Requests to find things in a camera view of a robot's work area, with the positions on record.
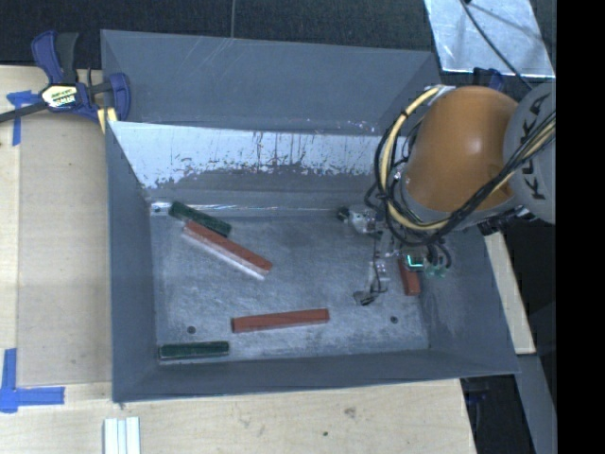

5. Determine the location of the grey metal bin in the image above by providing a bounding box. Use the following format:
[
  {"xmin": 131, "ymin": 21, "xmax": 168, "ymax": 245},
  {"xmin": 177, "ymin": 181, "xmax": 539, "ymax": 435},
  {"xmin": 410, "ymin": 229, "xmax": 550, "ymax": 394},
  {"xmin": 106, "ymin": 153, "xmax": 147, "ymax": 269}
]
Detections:
[{"xmin": 98, "ymin": 28, "xmax": 522, "ymax": 404}]

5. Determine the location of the dark green flat block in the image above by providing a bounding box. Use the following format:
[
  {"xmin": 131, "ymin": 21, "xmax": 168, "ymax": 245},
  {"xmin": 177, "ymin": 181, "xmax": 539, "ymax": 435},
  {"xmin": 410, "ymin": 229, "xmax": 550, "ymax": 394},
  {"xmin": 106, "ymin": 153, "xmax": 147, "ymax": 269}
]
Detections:
[
  {"xmin": 157, "ymin": 340, "xmax": 232, "ymax": 362},
  {"xmin": 167, "ymin": 200, "xmax": 233, "ymax": 238}
]

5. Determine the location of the red-brown flat block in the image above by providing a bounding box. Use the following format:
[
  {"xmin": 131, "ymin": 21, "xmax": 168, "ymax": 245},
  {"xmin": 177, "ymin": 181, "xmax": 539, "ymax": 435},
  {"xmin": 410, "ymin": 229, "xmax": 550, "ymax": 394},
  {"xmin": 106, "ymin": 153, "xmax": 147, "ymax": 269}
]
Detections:
[
  {"xmin": 398, "ymin": 257, "xmax": 423, "ymax": 298},
  {"xmin": 230, "ymin": 307, "xmax": 331, "ymax": 335},
  {"xmin": 181, "ymin": 218, "xmax": 275, "ymax": 282}
]

